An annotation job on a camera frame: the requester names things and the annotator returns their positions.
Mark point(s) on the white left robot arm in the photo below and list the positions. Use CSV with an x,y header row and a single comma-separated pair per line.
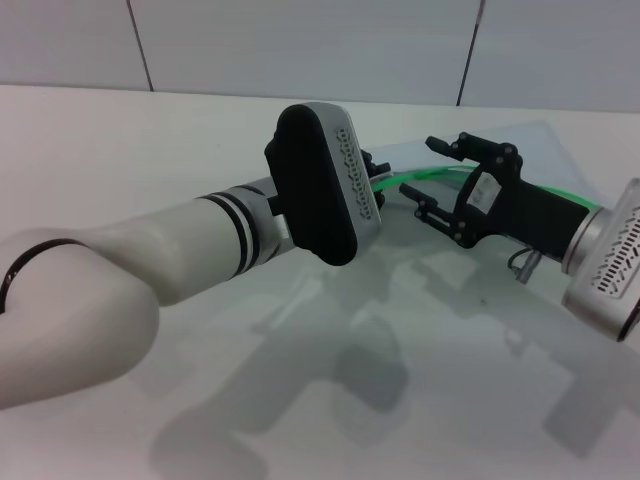
x,y
125,280

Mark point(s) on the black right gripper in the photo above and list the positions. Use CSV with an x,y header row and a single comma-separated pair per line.
x,y
530,215

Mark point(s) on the clear green-zip document bag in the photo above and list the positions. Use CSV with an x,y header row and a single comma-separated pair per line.
x,y
540,155

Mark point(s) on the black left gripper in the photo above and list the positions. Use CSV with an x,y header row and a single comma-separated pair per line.
x,y
372,167

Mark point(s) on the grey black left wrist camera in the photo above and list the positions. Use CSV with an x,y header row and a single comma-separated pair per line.
x,y
310,190

